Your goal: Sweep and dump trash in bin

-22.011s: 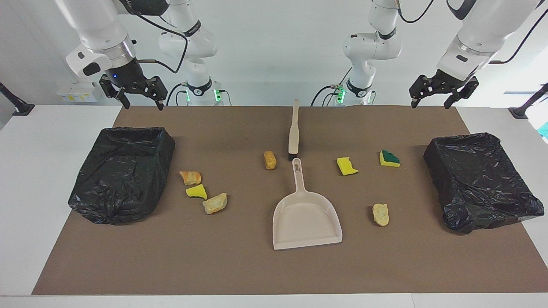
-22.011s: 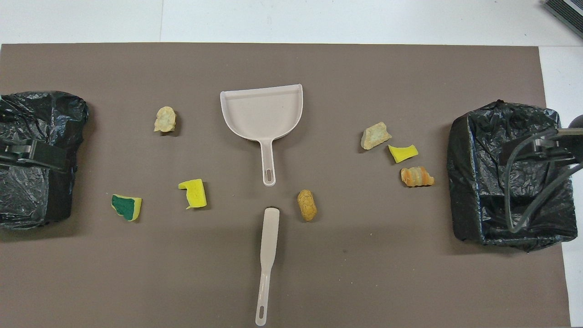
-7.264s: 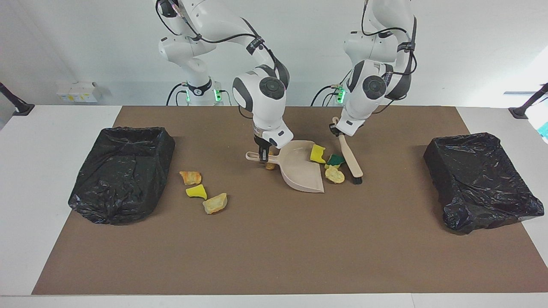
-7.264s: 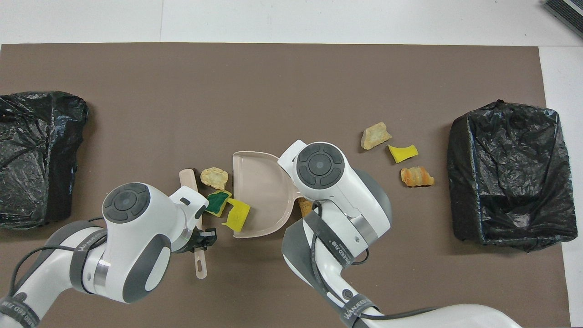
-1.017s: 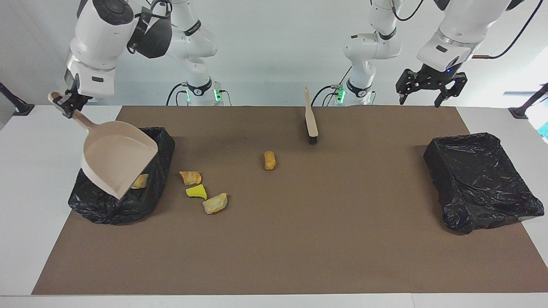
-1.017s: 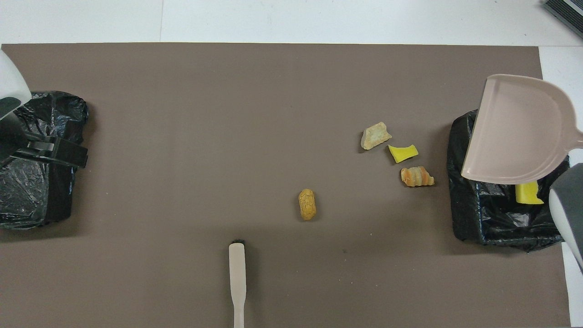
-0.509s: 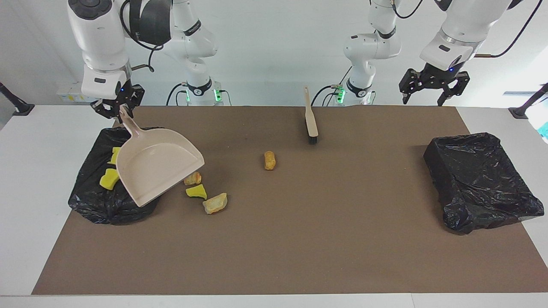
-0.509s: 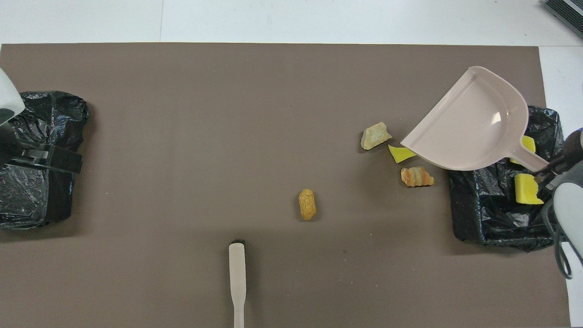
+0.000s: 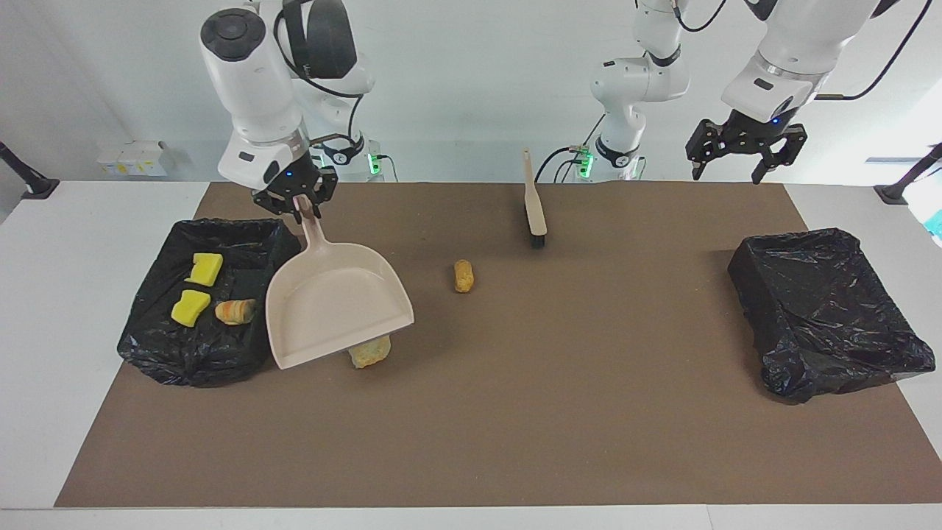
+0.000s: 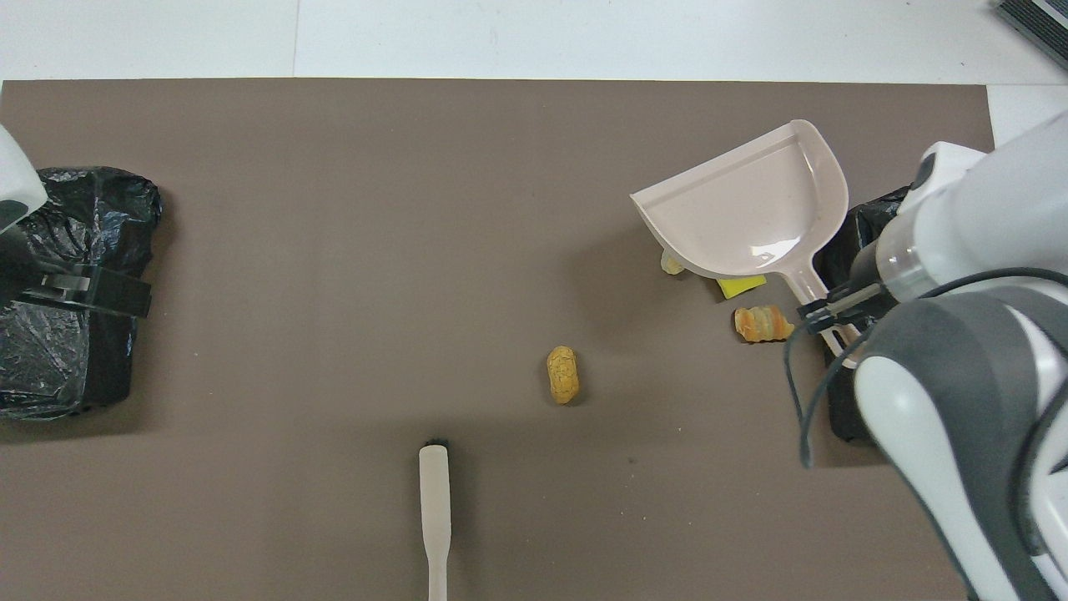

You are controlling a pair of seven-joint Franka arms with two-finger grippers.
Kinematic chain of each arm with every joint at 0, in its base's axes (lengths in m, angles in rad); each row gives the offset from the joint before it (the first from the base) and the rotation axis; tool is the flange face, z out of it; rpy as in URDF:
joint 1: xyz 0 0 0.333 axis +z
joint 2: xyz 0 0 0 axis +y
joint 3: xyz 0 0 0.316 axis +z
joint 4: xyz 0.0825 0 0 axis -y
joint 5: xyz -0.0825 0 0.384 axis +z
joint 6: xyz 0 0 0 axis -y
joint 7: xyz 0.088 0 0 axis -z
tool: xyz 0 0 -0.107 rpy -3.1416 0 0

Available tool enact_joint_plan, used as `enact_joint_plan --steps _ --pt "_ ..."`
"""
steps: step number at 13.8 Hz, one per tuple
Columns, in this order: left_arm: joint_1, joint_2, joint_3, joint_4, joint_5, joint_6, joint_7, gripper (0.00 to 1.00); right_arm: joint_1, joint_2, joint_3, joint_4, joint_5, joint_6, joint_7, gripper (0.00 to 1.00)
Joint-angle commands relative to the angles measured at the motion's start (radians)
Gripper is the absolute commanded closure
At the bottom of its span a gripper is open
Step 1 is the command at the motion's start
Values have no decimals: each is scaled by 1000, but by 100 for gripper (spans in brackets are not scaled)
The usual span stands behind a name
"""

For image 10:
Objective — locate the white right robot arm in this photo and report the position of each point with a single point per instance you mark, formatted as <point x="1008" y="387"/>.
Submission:
<point x="959" y="417"/>

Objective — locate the dark ribbed panel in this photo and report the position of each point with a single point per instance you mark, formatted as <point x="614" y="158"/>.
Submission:
<point x="1043" y="21"/>

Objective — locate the black bag lined bin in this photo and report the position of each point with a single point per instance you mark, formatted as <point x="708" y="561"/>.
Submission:
<point x="100" y="376"/>
<point x="838" y="401"/>

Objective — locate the beige hand brush black bristles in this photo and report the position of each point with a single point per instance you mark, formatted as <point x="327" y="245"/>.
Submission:
<point x="435" y="492"/>

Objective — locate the peanut shaped brown foam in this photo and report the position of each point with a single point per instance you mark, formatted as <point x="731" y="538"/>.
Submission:
<point x="562" y="376"/>

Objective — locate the beige plastic dustpan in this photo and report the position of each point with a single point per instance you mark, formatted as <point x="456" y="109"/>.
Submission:
<point x="743" y="209"/>

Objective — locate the orange striped foam chunk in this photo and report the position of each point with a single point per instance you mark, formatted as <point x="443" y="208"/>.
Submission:
<point x="761" y="324"/>

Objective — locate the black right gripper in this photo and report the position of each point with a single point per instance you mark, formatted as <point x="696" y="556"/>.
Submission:
<point x="868" y="275"/>

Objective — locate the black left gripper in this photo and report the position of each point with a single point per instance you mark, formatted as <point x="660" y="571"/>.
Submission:
<point x="117" y="299"/>

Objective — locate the brown table mat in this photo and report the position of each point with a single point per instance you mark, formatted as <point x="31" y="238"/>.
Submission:
<point x="334" y="250"/>

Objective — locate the greenish tan foam chunk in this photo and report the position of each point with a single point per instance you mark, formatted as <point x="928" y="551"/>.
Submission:
<point x="670" y="265"/>

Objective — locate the small yellow sponge piece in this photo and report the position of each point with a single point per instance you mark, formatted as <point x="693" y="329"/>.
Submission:
<point x="738" y="288"/>

